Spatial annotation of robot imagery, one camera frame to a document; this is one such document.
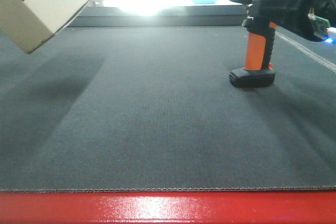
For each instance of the blue tray on table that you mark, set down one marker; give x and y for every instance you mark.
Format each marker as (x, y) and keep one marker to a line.
(204, 2)

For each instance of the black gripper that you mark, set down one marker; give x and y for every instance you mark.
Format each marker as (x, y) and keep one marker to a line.
(313, 20)

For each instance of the orange black barcode scanner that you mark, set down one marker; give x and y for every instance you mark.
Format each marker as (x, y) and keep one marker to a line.
(257, 71)

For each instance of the cardboard package box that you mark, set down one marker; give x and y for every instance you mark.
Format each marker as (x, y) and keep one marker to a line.
(31, 23)

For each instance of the red metal conveyor frame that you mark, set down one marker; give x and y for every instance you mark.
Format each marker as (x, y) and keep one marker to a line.
(170, 207)

